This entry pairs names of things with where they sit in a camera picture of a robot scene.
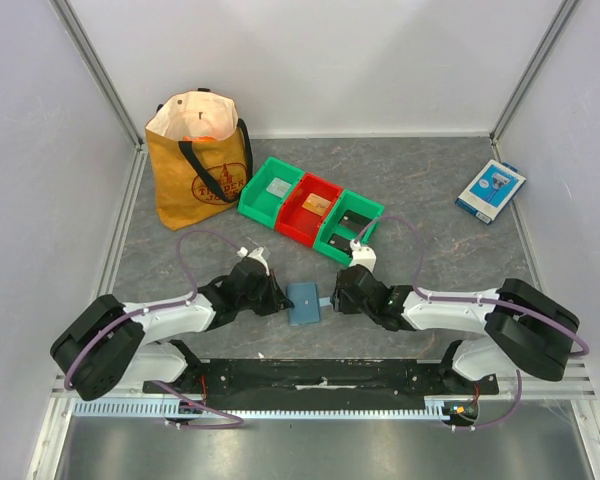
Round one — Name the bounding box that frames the red plastic bin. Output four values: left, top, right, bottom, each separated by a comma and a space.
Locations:
275, 173, 343, 248

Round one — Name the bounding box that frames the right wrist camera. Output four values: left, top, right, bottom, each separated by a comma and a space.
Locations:
349, 240, 377, 272

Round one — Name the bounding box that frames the left green plastic bin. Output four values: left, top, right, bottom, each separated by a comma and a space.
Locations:
238, 157, 305, 229

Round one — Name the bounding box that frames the upper black card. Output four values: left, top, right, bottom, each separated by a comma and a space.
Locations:
339, 210, 371, 235

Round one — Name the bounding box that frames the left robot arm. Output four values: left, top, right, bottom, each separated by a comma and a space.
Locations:
50, 257, 294, 401

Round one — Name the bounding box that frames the brown Trader Joe's paper bag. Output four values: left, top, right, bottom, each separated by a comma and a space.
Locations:
145, 88, 253, 230

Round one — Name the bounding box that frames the lower black card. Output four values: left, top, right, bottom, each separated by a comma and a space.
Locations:
327, 233, 352, 258

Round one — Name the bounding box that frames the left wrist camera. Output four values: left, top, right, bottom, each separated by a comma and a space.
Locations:
236, 247, 270, 275

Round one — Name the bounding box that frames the gold card in bin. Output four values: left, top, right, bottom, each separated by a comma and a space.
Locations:
302, 193, 331, 216

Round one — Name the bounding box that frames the silver card in bin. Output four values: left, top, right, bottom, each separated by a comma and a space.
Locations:
266, 177, 292, 198

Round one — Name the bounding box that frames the blue razor box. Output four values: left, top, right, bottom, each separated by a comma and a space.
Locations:
455, 159, 526, 225

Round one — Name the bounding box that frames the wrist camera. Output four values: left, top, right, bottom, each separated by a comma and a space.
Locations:
349, 240, 377, 272
236, 247, 270, 275

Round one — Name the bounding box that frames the right green plastic bin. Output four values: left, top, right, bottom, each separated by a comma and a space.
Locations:
314, 190, 385, 265

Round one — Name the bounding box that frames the blue leather card holder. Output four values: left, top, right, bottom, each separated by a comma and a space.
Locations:
286, 282, 331, 326

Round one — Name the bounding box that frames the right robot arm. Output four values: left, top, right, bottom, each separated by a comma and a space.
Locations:
330, 265, 580, 394

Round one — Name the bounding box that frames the green plastic bin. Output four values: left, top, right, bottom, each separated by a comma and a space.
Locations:
314, 190, 385, 265
238, 157, 305, 229

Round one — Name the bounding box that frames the black card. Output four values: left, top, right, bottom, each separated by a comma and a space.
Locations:
327, 233, 352, 258
339, 210, 371, 235

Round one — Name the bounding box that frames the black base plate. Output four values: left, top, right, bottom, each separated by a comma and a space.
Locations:
170, 359, 499, 410

